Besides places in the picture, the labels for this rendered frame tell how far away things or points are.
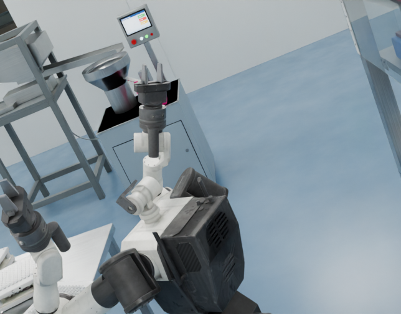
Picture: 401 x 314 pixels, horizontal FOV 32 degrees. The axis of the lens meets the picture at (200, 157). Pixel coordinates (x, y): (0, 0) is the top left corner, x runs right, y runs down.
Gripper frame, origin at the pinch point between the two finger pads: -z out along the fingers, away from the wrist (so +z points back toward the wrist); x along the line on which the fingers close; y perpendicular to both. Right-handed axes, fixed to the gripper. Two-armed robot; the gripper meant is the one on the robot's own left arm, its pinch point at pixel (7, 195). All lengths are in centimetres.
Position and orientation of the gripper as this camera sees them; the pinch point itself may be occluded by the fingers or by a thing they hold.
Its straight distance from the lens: 175.3
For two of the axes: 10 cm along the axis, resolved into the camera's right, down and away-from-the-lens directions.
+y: 9.6, -2.6, -0.6
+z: 2.3, 6.8, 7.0
